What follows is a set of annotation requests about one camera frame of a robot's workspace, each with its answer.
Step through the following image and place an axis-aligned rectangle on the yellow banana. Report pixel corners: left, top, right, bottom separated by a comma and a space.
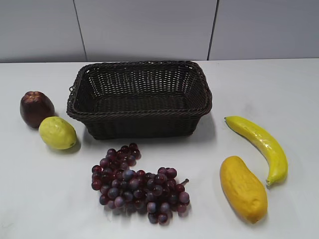
224, 116, 288, 187

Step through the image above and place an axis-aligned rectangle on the dark woven wicker basket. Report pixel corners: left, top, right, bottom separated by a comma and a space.
66, 61, 212, 140

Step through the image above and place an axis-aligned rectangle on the purple grape bunch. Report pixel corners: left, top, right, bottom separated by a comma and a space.
91, 143, 190, 225

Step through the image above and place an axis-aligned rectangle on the yellow green lemon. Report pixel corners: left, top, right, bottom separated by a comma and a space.
38, 117, 77, 150

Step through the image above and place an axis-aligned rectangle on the orange yellow mango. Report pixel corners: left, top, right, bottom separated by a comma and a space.
219, 156, 268, 224

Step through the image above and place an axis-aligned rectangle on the dark red apple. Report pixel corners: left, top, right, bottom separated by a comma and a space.
20, 91, 55, 128

